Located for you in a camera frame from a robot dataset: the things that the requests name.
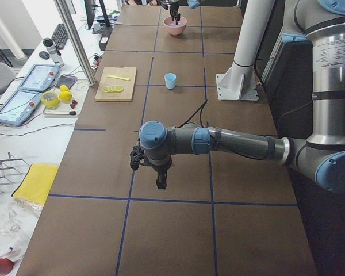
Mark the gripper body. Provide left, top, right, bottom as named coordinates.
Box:
left=153, top=160, right=170, bottom=175
left=169, top=0, right=179, bottom=11

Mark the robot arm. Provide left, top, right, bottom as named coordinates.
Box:
left=168, top=0, right=200, bottom=25
left=130, top=1, right=345, bottom=193

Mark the light blue paper cup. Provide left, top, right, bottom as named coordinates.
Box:
left=164, top=72, right=177, bottom=90

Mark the pink bowl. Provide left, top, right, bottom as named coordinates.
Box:
left=163, top=17, right=187, bottom=36

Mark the bamboo cutting board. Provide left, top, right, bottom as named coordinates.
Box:
left=95, top=67, right=137, bottom=102

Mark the black monitor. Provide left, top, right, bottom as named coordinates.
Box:
left=84, top=0, right=97, bottom=29

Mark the yellow plastic knife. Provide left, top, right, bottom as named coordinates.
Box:
left=106, top=75, right=131, bottom=81

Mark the black keyboard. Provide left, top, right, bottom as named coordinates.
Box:
left=51, top=24, right=68, bottom=50

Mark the whole lemon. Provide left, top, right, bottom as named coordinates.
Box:
left=59, top=85, right=70, bottom=92
left=59, top=91, right=72, bottom=102

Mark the water bottle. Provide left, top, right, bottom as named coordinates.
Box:
left=43, top=37, right=64, bottom=67

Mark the purple grey cloth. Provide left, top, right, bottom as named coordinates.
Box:
left=55, top=75, right=78, bottom=89

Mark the yellow cloth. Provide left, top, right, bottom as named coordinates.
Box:
left=11, top=163, right=59, bottom=208

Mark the yellow tape roll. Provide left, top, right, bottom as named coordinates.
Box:
left=41, top=91, right=60, bottom=108

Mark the computer mouse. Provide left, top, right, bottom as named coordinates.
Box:
left=39, top=51, right=50, bottom=60

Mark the teach pendant far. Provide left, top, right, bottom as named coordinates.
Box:
left=18, top=64, right=60, bottom=92

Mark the teach pendant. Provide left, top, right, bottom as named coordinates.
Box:
left=18, top=64, right=60, bottom=92
left=0, top=89, right=42, bottom=127

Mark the teach pendant near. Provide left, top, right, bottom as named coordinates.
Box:
left=0, top=89, right=42, bottom=127

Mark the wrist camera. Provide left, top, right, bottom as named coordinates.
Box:
left=129, top=139, right=145, bottom=171

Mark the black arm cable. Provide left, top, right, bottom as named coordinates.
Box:
left=178, top=99, right=209, bottom=127

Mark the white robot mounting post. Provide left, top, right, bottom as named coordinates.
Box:
left=216, top=0, right=275, bottom=101

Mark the aluminium frame post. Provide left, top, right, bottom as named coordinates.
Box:
left=54, top=0, right=96, bottom=87

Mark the wire rack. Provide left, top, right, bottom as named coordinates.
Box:
left=0, top=152, right=30, bottom=203

